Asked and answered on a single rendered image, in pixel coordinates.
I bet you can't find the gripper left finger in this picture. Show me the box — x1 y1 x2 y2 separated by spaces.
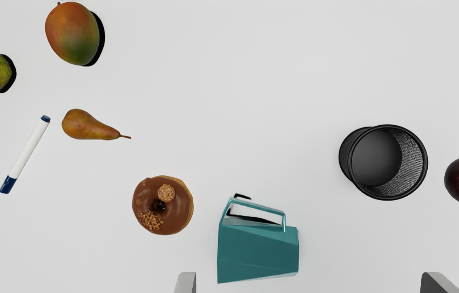
174 272 197 293

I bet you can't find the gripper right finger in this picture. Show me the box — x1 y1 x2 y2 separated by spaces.
420 272 459 293

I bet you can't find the teal faceted mug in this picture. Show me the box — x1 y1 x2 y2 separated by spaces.
217 198 300 284

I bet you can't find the chocolate glazed donut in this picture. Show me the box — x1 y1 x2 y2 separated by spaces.
132 175 194 236

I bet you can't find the black mesh pen holder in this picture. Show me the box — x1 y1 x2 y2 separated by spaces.
338 124 429 201

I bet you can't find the brown green pear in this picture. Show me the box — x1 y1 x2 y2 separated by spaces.
61 108 132 141

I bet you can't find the white marker with blue cap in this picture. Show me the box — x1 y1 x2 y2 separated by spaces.
0 115 51 195

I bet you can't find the red green mango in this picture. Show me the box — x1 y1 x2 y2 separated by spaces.
45 2 100 66

